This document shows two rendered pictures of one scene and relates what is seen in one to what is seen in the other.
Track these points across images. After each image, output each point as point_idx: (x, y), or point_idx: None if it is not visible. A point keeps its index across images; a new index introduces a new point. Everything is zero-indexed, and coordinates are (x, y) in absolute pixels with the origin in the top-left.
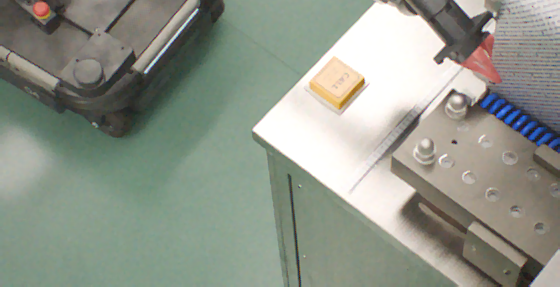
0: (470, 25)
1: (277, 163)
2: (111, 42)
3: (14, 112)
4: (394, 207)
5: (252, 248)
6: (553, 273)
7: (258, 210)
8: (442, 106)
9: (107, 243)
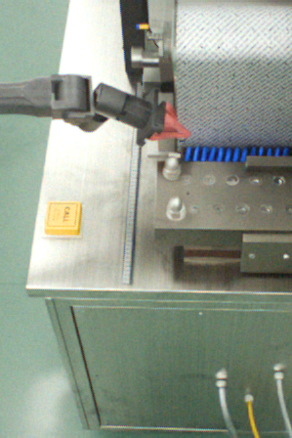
0: (149, 103)
1: (58, 303)
2: None
3: None
4: (169, 273)
5: (29, 415)
6: None
7: (15, 387)
8: (161, 176)
9: None
